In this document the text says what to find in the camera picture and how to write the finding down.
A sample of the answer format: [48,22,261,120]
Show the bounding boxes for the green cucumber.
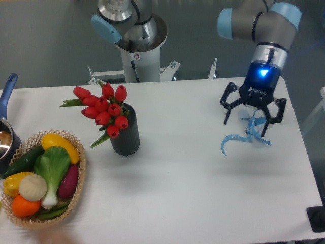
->
[2,145,44,179]

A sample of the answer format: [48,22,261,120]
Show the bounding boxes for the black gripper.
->
[219,61,287,136]

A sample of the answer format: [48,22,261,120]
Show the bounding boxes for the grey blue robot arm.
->
[91,1,302,127]

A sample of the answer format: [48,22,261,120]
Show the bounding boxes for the light blue ribbon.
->
[220,109,272,156]

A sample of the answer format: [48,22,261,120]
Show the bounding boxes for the blue handled saucepan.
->
[1,73,21,173]

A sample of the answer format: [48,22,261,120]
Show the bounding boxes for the dark grey ribbed vase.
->
[110,103,140,156]

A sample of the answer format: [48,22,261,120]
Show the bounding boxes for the orange fruit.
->
[12,195,41,218]

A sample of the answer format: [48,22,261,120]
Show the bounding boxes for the red tulip bouquet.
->
[61,80,131,148]

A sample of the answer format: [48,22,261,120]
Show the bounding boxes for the green bok choy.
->
[34,146,70,209]

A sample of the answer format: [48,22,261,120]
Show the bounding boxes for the green bean pods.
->
[37,202,70,221]

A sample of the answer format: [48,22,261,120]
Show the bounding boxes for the white chair frame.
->
[301,87,324,136]

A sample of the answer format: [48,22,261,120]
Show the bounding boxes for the purple sweet potato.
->
[58,165,79,199]

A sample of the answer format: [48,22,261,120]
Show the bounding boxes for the white garlic bulb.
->
[18,174,47,202]

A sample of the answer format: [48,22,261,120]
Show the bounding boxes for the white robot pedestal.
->
[88,12,219,86]

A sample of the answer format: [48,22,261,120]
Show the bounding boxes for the black device at table edge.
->
[306,206,324,233]

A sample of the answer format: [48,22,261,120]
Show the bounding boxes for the yellow bell pepper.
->
[3,172,33,197]

